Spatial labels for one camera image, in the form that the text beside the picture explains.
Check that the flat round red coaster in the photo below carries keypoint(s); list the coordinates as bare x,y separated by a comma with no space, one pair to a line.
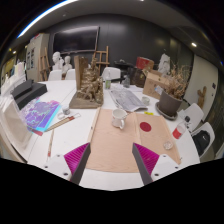
145,126

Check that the grey plant saucer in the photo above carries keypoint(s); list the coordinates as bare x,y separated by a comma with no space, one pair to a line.
166,117

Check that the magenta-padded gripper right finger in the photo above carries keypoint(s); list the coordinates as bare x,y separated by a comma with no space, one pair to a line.
145,160

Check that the wooden wall figure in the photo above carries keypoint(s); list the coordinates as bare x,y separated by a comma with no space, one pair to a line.
201,97

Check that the dark spray bottle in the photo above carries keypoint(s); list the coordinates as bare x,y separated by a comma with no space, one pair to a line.
126,82

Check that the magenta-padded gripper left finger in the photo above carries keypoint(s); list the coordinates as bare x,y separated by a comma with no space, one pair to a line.
78,160

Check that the wooden easel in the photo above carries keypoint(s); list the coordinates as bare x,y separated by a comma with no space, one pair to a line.
101,58
44,65

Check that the round ceiling spotlight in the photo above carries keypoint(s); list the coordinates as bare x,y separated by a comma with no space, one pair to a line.
193,44

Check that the ceiling strip light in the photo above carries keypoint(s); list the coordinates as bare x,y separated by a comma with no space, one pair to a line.
43,15

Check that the clear red-label drink bottle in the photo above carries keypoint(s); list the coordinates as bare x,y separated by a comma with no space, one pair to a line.
179,131

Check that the small white cup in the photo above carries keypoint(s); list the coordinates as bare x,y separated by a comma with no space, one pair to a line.
145,100

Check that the black foam block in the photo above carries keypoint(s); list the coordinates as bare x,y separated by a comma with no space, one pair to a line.
21,88
35,95

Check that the black wall screen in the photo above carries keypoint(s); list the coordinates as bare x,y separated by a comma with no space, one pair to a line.
75,40

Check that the white plastic container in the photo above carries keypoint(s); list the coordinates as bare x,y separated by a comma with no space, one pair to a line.
13,126

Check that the red box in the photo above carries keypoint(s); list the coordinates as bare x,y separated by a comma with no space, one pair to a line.
143,63

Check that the small yellow item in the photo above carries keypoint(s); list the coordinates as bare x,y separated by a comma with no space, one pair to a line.
149,113

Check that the dry plant in grey pot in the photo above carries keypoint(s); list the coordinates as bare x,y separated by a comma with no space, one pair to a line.
169,103

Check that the thin long paint brush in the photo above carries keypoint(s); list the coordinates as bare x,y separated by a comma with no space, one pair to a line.
50,143

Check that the golden relief sculpture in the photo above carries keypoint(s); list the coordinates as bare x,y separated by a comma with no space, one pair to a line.
88,86

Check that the brown cardboard box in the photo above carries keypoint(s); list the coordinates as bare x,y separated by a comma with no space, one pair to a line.
151,85

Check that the small paint jar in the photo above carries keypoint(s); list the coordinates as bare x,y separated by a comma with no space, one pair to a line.
66,110

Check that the white green-label spray bottle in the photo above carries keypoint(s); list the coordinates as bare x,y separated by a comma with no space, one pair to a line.
108,81

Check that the white ceramic mug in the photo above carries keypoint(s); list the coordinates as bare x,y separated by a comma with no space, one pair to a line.
118,115

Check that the white chair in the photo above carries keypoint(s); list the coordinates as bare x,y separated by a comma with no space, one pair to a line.
193,115
55,75
111,72
70,74
207,128

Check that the white plaster bust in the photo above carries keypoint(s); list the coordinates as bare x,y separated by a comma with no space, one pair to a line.
67,64
164,63
57,60

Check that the printed newspaper sheet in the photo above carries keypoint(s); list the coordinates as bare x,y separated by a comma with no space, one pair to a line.
126,100

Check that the small clear glass dish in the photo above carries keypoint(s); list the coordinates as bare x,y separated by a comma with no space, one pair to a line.
167,145

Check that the black backpack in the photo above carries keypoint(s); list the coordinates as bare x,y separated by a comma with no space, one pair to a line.
201,143

